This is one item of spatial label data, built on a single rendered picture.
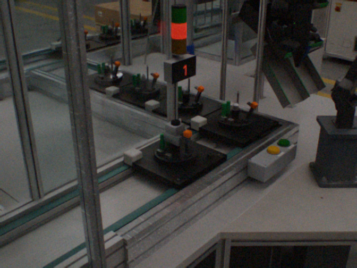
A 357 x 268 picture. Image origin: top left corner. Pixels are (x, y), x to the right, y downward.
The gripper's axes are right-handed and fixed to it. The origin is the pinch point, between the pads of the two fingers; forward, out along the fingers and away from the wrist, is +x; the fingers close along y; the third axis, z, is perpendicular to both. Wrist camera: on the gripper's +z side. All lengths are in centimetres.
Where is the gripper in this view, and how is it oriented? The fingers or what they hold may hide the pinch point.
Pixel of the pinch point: (298, 57)
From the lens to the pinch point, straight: 153.4
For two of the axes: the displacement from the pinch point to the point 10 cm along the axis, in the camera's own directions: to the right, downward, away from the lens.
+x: 0.0, 9.0, 4.5
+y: -6.6, 3.3, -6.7
